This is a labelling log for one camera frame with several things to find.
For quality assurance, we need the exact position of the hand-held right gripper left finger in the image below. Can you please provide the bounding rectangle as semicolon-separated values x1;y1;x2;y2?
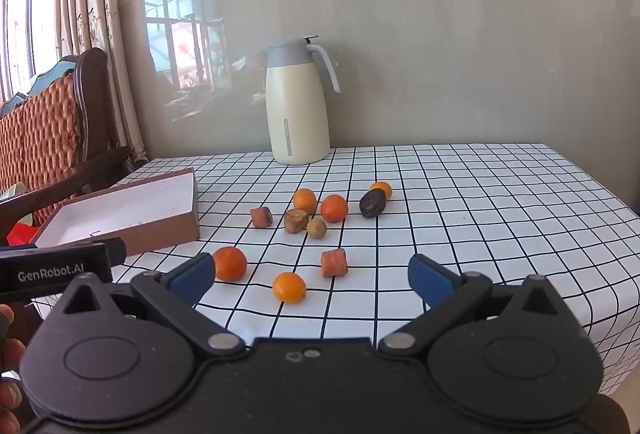
47;253;247;357

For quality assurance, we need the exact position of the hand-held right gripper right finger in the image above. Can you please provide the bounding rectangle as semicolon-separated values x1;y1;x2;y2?
378;254;583;357

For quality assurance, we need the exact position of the person's left hand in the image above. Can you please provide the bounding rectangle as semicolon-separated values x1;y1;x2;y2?
0;304;28;434

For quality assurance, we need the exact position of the cream thermos jug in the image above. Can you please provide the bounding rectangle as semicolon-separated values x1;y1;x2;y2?
265;35;342;165

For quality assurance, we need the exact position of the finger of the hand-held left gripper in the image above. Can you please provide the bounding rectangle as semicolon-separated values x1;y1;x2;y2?
102;237;127;267

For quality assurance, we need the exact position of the beige patterned curtain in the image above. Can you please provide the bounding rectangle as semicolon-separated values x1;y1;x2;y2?
52;0;150;165

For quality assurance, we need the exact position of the brown yellow-topped chunk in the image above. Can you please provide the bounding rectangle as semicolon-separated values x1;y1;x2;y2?
284;209;309;234

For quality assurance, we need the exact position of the light green object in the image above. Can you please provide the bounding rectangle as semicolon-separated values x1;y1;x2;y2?
0;182;26;205

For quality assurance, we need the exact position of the blue cloth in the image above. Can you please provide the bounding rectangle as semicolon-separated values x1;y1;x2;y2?
27;55;78;89

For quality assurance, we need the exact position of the window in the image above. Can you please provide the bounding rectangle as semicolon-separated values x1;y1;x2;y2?
0;0;63;99

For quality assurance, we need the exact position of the dark wrinkled fruit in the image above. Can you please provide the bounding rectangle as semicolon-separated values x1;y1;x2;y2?
359;190;387;219

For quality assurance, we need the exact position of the round orange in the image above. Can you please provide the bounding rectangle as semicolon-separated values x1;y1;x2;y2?
320;195;349;223
212;246;248;281
292;188;318;215

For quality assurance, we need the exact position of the red bag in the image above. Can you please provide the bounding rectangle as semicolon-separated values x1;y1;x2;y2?
6;222;36;245

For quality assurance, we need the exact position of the brown cardboard box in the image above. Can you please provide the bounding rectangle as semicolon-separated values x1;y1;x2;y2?
30;167;200;259

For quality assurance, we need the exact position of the white checked tablecloth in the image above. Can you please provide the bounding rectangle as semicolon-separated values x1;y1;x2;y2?
32;143;640;397

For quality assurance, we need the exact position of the wooden sofa with orange cushion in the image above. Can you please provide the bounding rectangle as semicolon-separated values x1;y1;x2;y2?
0;48;132;235

